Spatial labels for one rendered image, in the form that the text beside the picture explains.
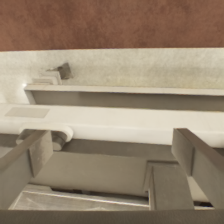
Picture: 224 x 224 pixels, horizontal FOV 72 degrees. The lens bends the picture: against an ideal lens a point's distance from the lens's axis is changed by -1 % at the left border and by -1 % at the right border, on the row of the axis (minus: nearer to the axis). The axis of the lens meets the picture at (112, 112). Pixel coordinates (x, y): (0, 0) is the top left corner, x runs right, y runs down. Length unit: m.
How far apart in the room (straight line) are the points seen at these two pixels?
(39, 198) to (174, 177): 0.36
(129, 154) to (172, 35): 0.90
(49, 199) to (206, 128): 0.42
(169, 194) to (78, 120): 0.22
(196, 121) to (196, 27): 0.84
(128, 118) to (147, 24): 0.81
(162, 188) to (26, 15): 1.19
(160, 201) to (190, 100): 0.65
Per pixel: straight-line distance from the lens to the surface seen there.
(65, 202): 0.49
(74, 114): 0.37
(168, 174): 0.33
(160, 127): 0.33
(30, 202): 0.53
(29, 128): 0.38
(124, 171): 0.37
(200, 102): 0.90
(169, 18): 1.09
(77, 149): 0.35
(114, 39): 1.10
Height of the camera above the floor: 1.07
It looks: 51 degrees down
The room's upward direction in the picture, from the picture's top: 169 degrees counter-clockwise
